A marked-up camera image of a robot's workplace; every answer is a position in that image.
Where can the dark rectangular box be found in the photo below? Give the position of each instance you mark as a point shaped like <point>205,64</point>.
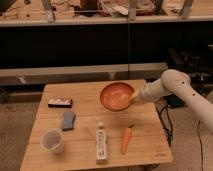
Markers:
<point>60,102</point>

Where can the wooden table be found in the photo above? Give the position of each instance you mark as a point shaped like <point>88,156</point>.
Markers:
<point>148,144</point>

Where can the clear plastic cup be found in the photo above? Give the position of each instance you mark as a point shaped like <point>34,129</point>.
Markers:
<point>52,141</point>

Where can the blue sponge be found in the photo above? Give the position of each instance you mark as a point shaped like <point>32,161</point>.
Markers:
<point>68,121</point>

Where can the white tube with cap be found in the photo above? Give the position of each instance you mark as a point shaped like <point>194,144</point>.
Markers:
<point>101,144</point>

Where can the orange carrot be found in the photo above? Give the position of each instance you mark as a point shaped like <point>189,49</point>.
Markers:
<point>126,138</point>

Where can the long workbench shelf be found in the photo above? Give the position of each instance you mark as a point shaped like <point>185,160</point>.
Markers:
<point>49,40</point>

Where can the orange ceramic bowl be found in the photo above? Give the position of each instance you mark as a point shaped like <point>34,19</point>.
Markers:
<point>116,96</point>

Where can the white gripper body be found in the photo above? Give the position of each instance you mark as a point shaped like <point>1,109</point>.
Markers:
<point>136,97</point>

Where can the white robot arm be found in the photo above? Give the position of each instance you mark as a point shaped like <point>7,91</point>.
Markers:
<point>178,83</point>

